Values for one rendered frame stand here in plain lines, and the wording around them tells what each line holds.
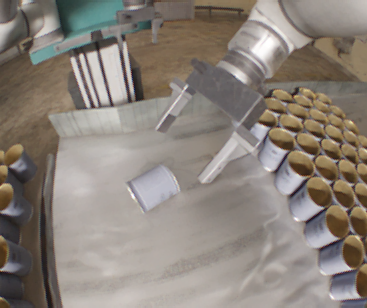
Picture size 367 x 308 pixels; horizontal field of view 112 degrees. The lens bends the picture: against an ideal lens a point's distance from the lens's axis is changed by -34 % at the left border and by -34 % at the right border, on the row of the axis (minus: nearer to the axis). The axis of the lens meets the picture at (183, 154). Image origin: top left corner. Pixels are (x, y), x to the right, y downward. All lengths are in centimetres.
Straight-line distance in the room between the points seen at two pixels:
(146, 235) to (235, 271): 18
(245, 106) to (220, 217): 22
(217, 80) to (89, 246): 37
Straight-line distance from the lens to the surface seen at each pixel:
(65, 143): 57
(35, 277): 45
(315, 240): 42
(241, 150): 27
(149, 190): 33
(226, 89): 28
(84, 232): 40
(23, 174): 53
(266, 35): 30
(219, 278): 35
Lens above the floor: 143
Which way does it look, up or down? 52 degrees down
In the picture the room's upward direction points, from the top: 1 degrees clockwise
